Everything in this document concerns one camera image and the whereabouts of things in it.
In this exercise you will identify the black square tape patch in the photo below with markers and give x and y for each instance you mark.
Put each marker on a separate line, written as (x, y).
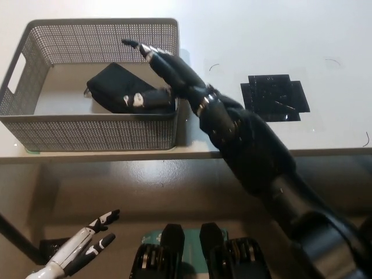
(270, 96)

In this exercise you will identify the black fabric pencil case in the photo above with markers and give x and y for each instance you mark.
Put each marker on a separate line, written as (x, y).
(116, 84)

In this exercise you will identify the black metal table leg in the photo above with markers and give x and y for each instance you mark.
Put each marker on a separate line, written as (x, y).
(17, 236)

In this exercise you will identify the black teal robot torso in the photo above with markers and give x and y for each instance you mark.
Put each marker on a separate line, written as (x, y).
(174, 253)

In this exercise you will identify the grey perforated plastic basket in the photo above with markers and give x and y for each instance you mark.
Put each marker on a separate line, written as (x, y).
(87, 133)

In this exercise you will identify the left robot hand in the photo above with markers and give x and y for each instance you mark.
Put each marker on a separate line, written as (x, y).
(72, 250)

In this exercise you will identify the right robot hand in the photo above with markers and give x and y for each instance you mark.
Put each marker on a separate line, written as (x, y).
(177, 75)

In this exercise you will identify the black floor plate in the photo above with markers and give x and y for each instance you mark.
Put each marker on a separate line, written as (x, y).
(53, 247)

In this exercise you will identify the green tape piece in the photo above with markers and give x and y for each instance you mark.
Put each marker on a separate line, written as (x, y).
(32, 151)

